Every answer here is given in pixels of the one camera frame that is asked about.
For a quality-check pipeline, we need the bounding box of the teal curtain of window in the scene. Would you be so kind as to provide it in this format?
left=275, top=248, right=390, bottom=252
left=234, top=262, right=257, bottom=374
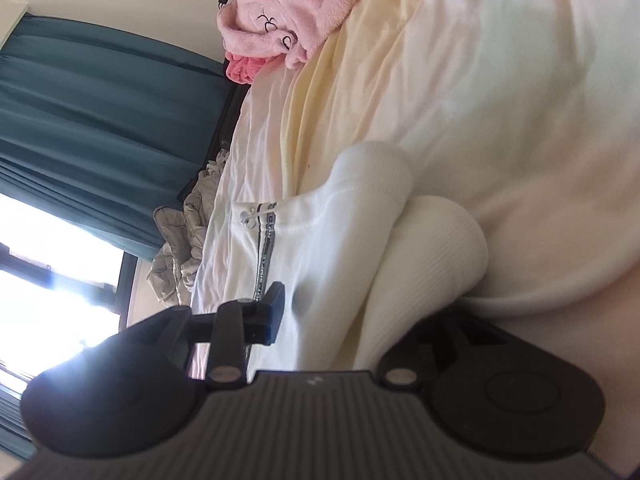
left=0, top=363, right=36, bottom=463
left=1, top=14, right=231, bottom=260

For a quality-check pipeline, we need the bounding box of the teal curtain right of window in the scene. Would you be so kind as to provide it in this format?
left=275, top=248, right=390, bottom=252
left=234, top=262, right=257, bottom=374
left=1, top=14, right=231, bottom=260

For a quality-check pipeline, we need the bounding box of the dark framed window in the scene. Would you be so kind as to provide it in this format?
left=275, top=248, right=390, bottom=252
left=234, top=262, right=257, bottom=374
left=1, top=196, right=138, bottom=380

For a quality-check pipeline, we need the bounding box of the pink fluffy garment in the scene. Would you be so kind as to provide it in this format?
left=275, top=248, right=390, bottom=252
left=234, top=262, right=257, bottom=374
left=217, top=0, right=358, bottom=84

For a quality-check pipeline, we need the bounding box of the black armchair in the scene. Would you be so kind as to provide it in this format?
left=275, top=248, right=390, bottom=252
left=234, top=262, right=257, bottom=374
left=177, top=84, right=250, bottom=203

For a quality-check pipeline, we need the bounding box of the teal curtain left of window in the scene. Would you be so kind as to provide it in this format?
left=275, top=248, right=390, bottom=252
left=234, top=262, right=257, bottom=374
left=0, top=363, right=36, bottom=463

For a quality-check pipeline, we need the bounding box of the grey crumpled quilt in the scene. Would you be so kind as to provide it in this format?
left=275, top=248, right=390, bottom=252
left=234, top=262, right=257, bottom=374
left=146, top=150, right=229, bottom=308

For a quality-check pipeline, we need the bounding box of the cream white hooded sweatshirt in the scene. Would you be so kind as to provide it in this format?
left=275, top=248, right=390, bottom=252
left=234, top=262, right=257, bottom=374
left=191, top=142, right=488, bottom=372

